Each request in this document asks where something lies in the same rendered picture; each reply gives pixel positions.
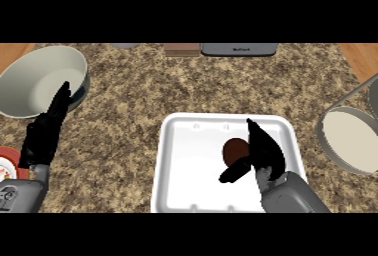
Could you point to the grey round object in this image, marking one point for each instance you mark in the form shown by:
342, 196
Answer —
125, 45

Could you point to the dark grey appliance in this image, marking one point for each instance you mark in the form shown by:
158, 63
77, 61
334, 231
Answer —
238, 49

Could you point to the brown cupcake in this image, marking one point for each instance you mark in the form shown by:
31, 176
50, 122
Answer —
235, 151

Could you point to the brown wooden block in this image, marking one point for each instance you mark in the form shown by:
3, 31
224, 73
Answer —
181, 50

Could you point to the red and white can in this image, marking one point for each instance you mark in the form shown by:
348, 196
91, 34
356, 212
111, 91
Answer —
9, 165

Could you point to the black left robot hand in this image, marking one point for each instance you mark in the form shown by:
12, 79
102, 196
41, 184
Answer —
43, 136

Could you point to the large white bowl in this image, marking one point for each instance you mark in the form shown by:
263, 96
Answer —
34, 83

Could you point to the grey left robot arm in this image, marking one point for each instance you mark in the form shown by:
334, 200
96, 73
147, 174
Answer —
22, 191

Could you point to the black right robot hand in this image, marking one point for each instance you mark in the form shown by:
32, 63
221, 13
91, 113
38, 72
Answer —
266, 150

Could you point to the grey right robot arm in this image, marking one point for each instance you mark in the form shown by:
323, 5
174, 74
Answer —
288, 193

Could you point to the white square tray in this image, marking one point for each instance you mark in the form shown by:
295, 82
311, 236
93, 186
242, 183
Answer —
196, 166

